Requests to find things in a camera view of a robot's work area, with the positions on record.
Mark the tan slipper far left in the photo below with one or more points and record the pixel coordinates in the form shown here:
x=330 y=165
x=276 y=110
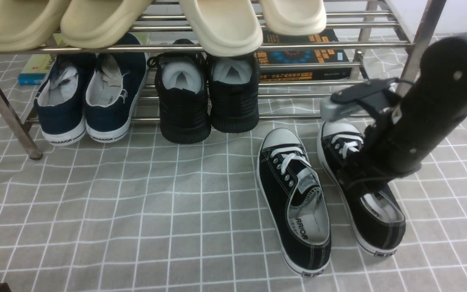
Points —
x=27 y=24

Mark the black knit sneaker right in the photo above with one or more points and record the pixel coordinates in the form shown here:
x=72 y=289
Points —
x=233 y=90

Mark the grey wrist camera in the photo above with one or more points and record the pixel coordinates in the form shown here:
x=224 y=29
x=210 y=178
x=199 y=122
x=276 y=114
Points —
x=373 y=96

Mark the black canvas sneaker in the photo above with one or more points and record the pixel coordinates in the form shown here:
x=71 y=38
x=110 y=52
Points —
x=293 y=193
x=377 y=221

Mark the black knit sneaker left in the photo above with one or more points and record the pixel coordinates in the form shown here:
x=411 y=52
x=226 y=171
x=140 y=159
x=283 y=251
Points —
x=180 y=82

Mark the grey grid floor mat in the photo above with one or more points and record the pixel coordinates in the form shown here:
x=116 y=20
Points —
x=145 y=215

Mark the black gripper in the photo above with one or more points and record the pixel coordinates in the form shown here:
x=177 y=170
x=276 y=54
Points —
x=365 y=171

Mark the yellow blue book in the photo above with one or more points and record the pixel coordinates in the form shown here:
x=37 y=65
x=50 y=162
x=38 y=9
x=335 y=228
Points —
x=38 y=66

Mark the navy sneaker left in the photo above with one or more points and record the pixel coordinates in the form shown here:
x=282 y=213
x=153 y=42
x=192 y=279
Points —
x=60 y=98

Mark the black knit sneaker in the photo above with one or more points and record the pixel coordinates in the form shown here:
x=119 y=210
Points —
x=233 y=90
x=180 y=82

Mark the dark book orange text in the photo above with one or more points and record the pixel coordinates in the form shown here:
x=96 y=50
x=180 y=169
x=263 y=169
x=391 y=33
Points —
x=302 y=56

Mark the navy sneaker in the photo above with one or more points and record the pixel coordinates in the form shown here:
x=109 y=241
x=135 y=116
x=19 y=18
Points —
x=111 y=95
x=60 y=98

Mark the tan slipper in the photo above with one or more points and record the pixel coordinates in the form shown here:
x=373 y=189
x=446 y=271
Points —
x=27 y=24
x=94 y=24

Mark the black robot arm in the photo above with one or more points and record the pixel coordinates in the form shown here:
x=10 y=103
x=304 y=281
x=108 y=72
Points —
x=407 y=129

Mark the cream slipper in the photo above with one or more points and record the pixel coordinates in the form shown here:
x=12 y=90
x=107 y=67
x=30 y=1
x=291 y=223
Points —
x=224 y=28
x=294 y=17

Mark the metal shoe rack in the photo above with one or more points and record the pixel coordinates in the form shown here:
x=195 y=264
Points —
x=377 y=14

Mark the navy sneaker right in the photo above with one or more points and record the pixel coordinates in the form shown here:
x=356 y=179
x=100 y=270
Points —
x=111 y=95

